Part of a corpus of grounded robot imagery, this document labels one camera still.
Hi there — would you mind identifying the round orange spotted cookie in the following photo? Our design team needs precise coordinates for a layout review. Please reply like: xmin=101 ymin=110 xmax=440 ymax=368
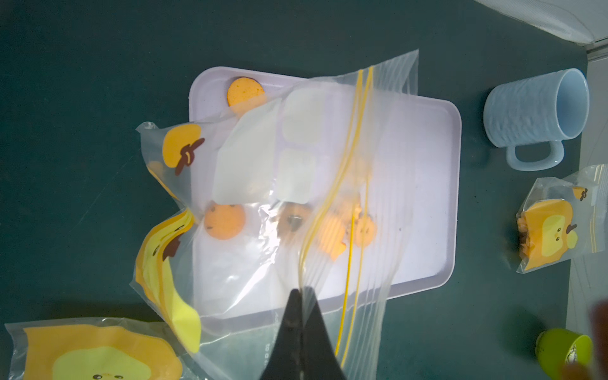
xmin=204 ymin=203 xmax=246 ymax=240

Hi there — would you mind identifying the green bowl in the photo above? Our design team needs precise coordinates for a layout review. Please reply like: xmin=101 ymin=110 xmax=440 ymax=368
xmin=535 ymin=329 xmax=593 ymax=379

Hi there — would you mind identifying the clear resealable bag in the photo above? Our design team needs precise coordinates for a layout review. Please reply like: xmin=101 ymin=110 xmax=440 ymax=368
xmin=516 ymin=164 xmax=607 ymax=274

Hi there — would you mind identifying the light blue ceramic mug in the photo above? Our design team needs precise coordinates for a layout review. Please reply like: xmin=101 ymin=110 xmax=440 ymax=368
xmin=483 ymin=68 xmax=590 ymax=172

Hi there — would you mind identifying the brown heart cookie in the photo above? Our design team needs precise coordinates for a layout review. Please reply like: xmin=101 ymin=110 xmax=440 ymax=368
xmin=277 ymin=203 xmax=312 ymax=242

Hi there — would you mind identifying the resealable bag with duck print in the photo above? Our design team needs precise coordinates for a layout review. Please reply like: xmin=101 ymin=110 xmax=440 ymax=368
xmin=6 ymin=318 xmax=205 ymax=379

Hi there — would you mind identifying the lilac plastic tray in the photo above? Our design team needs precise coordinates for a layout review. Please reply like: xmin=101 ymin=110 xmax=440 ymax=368
xmin=188 ymin=66 xmax=462 ymax=330

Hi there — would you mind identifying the round scalloped cookie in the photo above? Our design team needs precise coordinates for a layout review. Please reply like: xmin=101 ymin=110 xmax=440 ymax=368
xmin=353 ymin=215 xmax=377 ymax=248

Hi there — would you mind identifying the resealable bag table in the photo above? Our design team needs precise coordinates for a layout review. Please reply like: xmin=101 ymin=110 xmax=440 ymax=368
xmin=134 ymin=51 xmax=419 ymax=379

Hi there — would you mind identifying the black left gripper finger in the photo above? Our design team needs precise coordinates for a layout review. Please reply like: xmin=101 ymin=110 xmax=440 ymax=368
xmin=261 ymin=287 xmax=346 ymax=379

